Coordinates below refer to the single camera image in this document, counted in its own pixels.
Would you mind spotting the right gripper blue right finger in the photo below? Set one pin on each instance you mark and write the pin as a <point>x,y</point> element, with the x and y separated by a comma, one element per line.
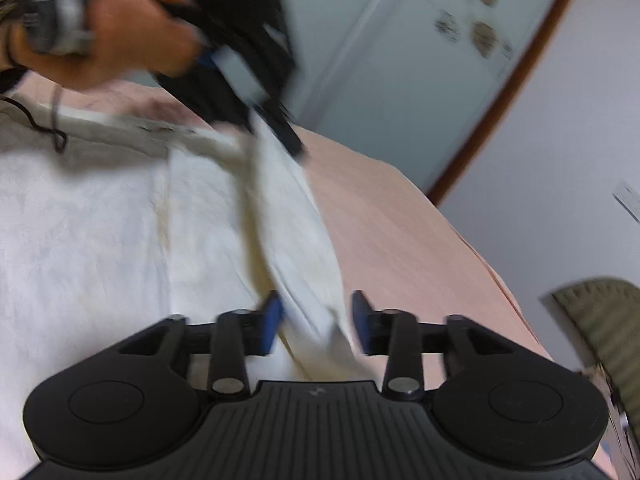
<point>384,331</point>

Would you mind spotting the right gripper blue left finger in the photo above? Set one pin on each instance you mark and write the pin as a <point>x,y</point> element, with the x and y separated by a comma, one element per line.
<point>250,331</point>

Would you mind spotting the white pants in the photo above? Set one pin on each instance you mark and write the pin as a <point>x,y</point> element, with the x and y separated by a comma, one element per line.
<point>137,221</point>

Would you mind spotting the person left hand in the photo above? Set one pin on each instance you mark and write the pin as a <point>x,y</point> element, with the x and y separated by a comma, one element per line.
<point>129,35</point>

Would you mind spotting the pink bed blanket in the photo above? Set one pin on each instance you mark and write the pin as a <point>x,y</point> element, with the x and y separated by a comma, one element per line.
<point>389,240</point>

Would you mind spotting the glass wardrobe sliding door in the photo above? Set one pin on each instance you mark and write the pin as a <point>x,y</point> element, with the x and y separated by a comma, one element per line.
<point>406,81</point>

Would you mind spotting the olive padded headboard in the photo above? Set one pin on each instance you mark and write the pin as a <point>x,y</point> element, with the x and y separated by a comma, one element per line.
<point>600,319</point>

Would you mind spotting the brown wooden door frame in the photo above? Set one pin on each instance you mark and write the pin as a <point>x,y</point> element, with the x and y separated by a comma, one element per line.
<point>495,114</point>

